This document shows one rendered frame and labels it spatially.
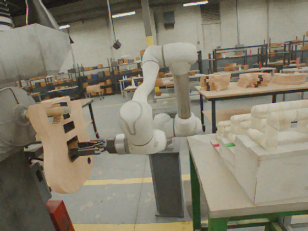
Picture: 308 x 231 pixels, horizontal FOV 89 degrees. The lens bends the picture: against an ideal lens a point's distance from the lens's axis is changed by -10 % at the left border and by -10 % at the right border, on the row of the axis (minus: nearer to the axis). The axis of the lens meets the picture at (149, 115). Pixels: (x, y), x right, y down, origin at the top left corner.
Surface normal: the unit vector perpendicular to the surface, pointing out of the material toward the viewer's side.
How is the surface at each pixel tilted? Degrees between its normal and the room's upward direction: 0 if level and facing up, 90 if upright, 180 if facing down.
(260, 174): 90
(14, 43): 90
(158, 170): 90
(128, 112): 48
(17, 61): 90
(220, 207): 0
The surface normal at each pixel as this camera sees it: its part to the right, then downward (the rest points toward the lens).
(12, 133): 0.98, 0.00
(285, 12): -0.07, 0.29
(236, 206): -0.13, -0.95
